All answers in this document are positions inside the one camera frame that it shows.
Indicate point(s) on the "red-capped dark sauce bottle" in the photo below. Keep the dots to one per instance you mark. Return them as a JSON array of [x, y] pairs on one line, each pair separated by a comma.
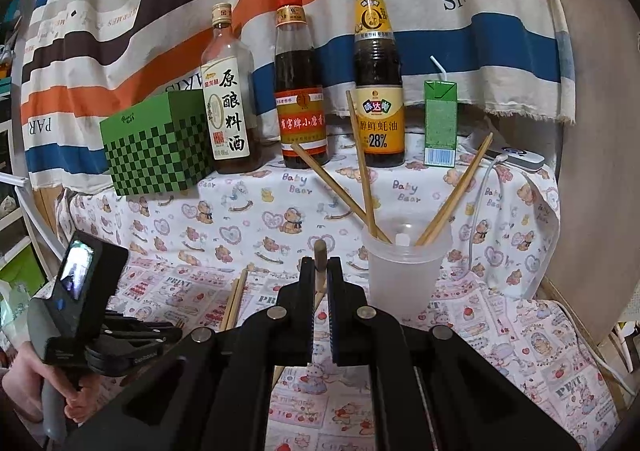
[[300, 121]]

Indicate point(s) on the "white charger block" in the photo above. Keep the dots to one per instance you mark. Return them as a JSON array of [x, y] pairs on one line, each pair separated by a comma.
[[515, 156]]

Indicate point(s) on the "green checkered box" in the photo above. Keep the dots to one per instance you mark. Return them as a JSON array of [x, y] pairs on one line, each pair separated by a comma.
[[150, 156]]

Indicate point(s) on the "translucent plastic cup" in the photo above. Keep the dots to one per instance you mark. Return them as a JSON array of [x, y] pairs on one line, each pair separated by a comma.
[[400, 281]]

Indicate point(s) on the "yellow-labelled oyster sauce bottle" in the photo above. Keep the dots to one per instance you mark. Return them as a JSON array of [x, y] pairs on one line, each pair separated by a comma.
[[380, 131]]

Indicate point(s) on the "striped cloth backdrop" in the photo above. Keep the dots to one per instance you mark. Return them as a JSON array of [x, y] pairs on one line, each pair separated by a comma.
[[350, 6]]

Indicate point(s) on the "clear cooking wine bottle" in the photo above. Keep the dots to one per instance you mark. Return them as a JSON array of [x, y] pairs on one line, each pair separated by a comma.
[[227, 121]]

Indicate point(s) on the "pink picture print tablecloth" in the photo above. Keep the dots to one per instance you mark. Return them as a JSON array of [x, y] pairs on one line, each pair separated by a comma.
[[500, 341]]

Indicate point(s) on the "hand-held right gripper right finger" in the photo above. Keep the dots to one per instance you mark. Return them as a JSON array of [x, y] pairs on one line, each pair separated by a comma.
[[339, 321]]

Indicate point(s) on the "white bear print cloth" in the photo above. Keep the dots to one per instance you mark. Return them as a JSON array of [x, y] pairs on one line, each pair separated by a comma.
[[250, 211]]

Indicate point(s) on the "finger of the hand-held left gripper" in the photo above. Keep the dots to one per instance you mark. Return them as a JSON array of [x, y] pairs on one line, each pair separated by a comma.
[[135, 351], [145, 323]]

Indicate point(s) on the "green drink carton with straw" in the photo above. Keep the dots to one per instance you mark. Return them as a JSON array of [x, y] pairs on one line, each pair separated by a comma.
[[440, 121]]

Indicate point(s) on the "person's left hand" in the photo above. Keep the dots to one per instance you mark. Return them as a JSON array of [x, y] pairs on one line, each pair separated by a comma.
[[30, 373]]

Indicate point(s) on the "light wooden chopstick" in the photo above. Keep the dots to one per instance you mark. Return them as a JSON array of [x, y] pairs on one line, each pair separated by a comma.
[[229, 308], [460, 181], [340, 193], [361, 161], [240, 288], [320, 256]]

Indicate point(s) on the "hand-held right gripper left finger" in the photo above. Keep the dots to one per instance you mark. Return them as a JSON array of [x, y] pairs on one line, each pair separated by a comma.
[[306, 321]]

